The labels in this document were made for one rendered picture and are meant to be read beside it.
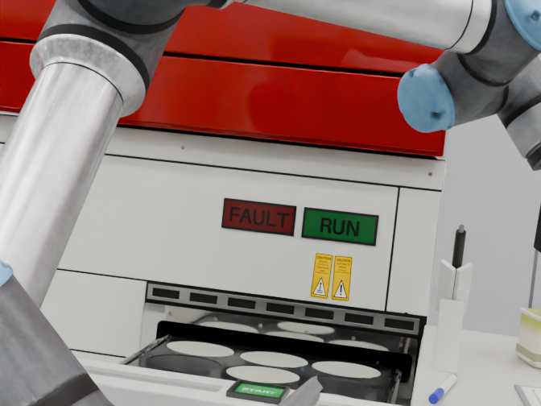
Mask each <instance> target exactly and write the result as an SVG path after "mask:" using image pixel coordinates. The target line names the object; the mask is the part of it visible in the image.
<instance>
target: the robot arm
mask: <svg viewBox="0 0 541 406"><path fill-rule="evenodd" d="M232 2H241V3H245V4H249V5H252V6H259V7H262V8H266V9H270V10H276V11H280V12H283V13H287V14H290V15H297V16H300V17H305V18H308V19H315V20H318V21H321V22H326V23H331V24H336V25H339V26H343V27H349V28H352V29H357V30H360V31H367V32H370V33H374V34H378V35H384V36H388V37H391V38H395V39H401V40H405V41H409V42H412V43H416V44H422V45H426V46H430V47H434V48H440V49H444V50H445V51H444V53H443V54H442V55H441V56H440V57H439V58H438V59H437V60H436V61H435V62H433V63H431V64H421V65H420V66H419V67H418V68H413V69H411V70H409V71H408V72H406V73H405V74H404V75H403V77H402V79H401V81H400V82H399V87H398V103H399V109H400V111H401V113H402V114H403V117H404V118H405V120H406V122H407V123H408V124H409V125H410V126H411V127H412V128H414V129H415V130H417V131H420V132H423V133H429V132H433V131H440V130H444V131H447V130H450V129H451V128H452V127H454V126H459V125H461V124H465V123H467V122H472V121H475V120H478V119H481V118H486V117H489V116H491V115H494V114H497V116H498V117H499V119H500V121H501V122H502V125H503V126H504V127H505V128H506V131H507V133H508V135H509V136H510V138H511V139H512V141H513V143H514V145H515V146H516V147H517V149H518V151H519V153H520V155H521V156H522V157H523V158H524V159H527V162H528V164H529V165H530V166H531V168H532V170H533V171H538V170H541V60H540V59H539V57H538V55H539V54H540V53H541V0H56V3H55V5H54V7H53V9H52V12H51V13H50V15H49V17H48V19H47V22H46V23H45V25H44V27H43V30H42V31H41V33H40V35H39V38H38V39H37V41H36V43H35V46H34V47H33V49H32V51H31V56H30V66H31V71H32V73H33V75H34V77H35V83H34V85H33V87H32V89H31V91H30V93H29V95H28V97H27V100H26V101H25V103H24V105H23V108H22V109H21V111H20V113H19V116H18V118H17V120H16V122H15V124H14V126H13V128H12V130H11V132H10V134H9V136H8V138H7V140H6V142H5V144H4V146H3V148H2V151H1V153H0V406H115V405H113V404H112V403H111V402H110V401H109V400H108V399H107V398H106V397H105V395H104V394H103V393H102V391H101V390H100V389H99V387H98V386H97V385H96V384H95V383H94V381H93V380H92V379H91V377H90V376H89V374H88V372H87V371H86V370H85V369H84V368H83V366H82V365H81V364H80V362H79V361H78V360H77V358H76V357H75V355H74V354H73V353H72V351H71V350H70V349H69V348H68V346H67V345H66V344H65V342H64V341H63V339H62V338H61V337H60V335H59V334H58V333H57V332H56V331H55V329H54V328H53V327H52V325H51V324H50V322H49V321H48V320H47V318H46V317H45V316H44V315H43V313H42V312H41V311H40V308H41V306H42V303H43V301H44V298H45V296H46V294H47V291H48V289H49V287H50V284H51V282H52V279H53V277H54V275H55V273H56V269H57V268H58V265H59V263H60V260H61V258H62V255H63V253H64V250H65V248H66V246H67V244H68V240H69V239H70V236H71V234H72V231H73V229H74V226H75V225H76V221H77V219H78V217H79V215H80V212H81V210H82V207H83V205H84V203H85V199H86V197H87V196H88V193H89V190H90V188H91V186H92V183H93V180H94V178H95V176H96V174H97V170H98V168H99V167H100V164H101V161H102V159H103V157H104V154H105V151H106V149H107V147H108V145H109V141H110V140H111V137H112V135H113V133H114V130H115V127H116V125H117V124H118V120H119V118H122V117H125V116H128V115H130V114H132V113H134V112H135V111H136V110H138V109H139V107H140V106H141V105H142V103H143V101H144V98H145V96H146V94H147V91H148V89H149V87H150V84H151V81H152V79H153V77H154V75H155V71H156V69H157V67H158V65H159V62H160V59H161V57H162V55H163V52H164V50H165V48H166V46H167V43H168V41H169V39H170V38H171V35H172V33H173V31H174V30H175V28H176V25H177V23H178V22H179V20H180V17H181V15H182V14H183V12H184V10H185V8H186V7H187V6H195V5H202V6H209V7H213V8H217V9H224V8H225V7H227V6H228V5H229V4H231V3H232Z"/></svg>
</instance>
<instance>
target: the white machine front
mask: <svg viewBox="0 0 541 406"><path fill-rule="evenodd" d="M444 164H445V160H443V159H428V158H420V157H412V156H404V155H389V154H382V153H373V152H366V151H350V150H343V149H335V148H327V147H312V146H304V145H296V144H288V143H273V142H266V141H258V140H249V139H235V138H227V137H219V136H211V135H196V134H188V133H180V132H172V131H165V130H149V129H142V128H133V127H126V126H116V127H115V130H114V133H113V135H112V137H111V140H110V141H109V145H108V147H107V149H106V151H105V154H104V157H103V159H102V161H101V164H100V167H99V168H98V170H97V174H96V176H95V178H94V180H93V183H92V186H91V188H90V190H89V193H88V196H87V197H86V199H85V203H84V205H83V207H82V210H81V212H80V215H79V217H78V219H77V221H76V225H75V226H74V229H73V231H72V234H71V236H70V239H69V240H68V244H67V246H66V248H65V250H64V253H63V255H62V258H61V260H60V263H59V265H58V268H57V269H56V273H55V275H54V277H53V279H52V282H51V284H50V287H49V289H48V291H47V294H46V296H45V298H44V301H43V303H42V306H41V308H40V311H41V312H42V313H43V315H44V316H45V317H46V318H47V320H48V321H49V322H50V324H51V325H52V327H53V328H54V329H55V331H56V332H57V333H58V334H59V335H60V337H61V338H62V339H63V341H64V342H65V344H66V345H67V346H68V348H69V349H70V350H71V351H72V353H73V354H74V355H75V357H76V358H82V359H88V360H93V361H99V362H105V363H118V362H120V361H121V360H123V359H124V358H126V357H128V356H130V355H131V354H133V353H134V352H136V351H138V350H140V343H141V334H142V319H143V310H144V304H145V303H147V302H148V301H152V302H159V303H164V304H171V305H182V306H188V307H194V308H201V309H212V310H218V311H225V312H231V313H242V314H248V315H255V316H260V317H272V318H278V319H284V320H290V321H302V322H308V323H314V324H321V325H331V326H338V327H344V328H350V329H362V330H368V331H374V332H380V333H386V334H397V335H404V336H410V337H416V338H418V345H417V352H416V360H415V373H414V380H413V387H414V383H415V374H416V369H417V364H418V359H419V351H420V346H421V341H422V337H423V331H424V326H425V325H426V324H427V312H428V305H429V297H430V291H431V283H432V269H433V263H434V255H435V248H436V235H437V227H438V220H439V212H440V199H441V192H442V184H443V178H444ZM226 201H237V202H245V203H252V204H259V205H273V206H280V207H287V208H294V213H293V221H292V228H291V234H289V233H283V232H276V231H269V230H256V229H249V228H242V227H235V226H224V219H225V204H226ZM306 210H315V211H322V212H329V213H343V214H349V215H357V216H364V217H372V218H376V223H375V231H374V243H370V242H357V241H350V240H343V239H336V238H323V237H316V236H310V235H304V226H305V218H306ZM316 253H321V254H326V255H333V259H332V270H331V277H330V284H329V290H328V299H324V298H318V297H312V296H310V295H311V288H312V277H313V270H314V263H315V257H316ZM335 255H338V256H347V257H353V260H352V271H351V281H350V291H349V301H343V300H332V279H333V268H334V259H335ZM148 284H158V285H165V286H171V287H177V288H189V289H196V290H201V291H208V292H219V293H226V294H233V295H239V296H250V297H257V298H263V299H269V300H281V301H287V302H294V303H300V304H306V305H318V306H324V307H331V308H337V309H348V310H355V311H362V312H368V313H379V314H386V315H392V316H398V317H410V318H416V319H420V320H419V333H418V335H416V334H410V333H399V332H393V331H386V330H380V329H369V328H362V327H356V326H350V325H338V324H333V323H326V322H320V321H309V320H303V319H296V318H290V317H279V316H272V315H266V314H260V313H248V312H242V311H236V310H230V309H219V308H213V307H206V306H200V305H194V304H182V303H176V302H170V301H164V300H152V299H147V291H148ZM412 392H413V388H412Z"/></svg>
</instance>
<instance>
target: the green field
mask: <svg viewBox="0 0 541 406"><path fill-rule="evenodd" d="M375 223H376V218H375V217H364V216H357V215H349V214H343V213H329V212H322V211H315V210H306V218H305V226H304V235H310V236H316V237H323V238H336V239H343V240H350V241H357V242H370V243H374V231H375Z"/></svg>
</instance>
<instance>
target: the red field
mask: <svg viewBox="0 0 541 406"><path fill-rule="evenodd" d="M293 213H294V208H287V207H280V206H273V205H259V204H252V203H245V202H237V201H226V204H225V219H224V226H235V227H242V228H249V229H256V230H269V231H276V232H283V233H289V234H291V228H292V221H293Z"/></svg>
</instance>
